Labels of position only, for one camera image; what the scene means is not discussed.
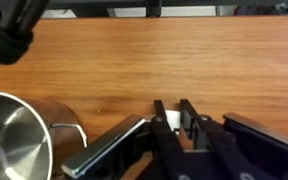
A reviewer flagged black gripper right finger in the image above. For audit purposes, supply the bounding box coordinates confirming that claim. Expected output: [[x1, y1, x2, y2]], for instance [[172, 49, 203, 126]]
[[223, 112, 288, 164]]

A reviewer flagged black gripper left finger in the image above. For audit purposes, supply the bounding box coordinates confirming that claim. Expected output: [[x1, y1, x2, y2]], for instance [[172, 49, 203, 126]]
[[61, 115, 152, 179]]

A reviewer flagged silver steel pot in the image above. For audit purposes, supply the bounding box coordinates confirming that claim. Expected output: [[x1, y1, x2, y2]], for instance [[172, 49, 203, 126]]
[[0, 92, 87, 180]]

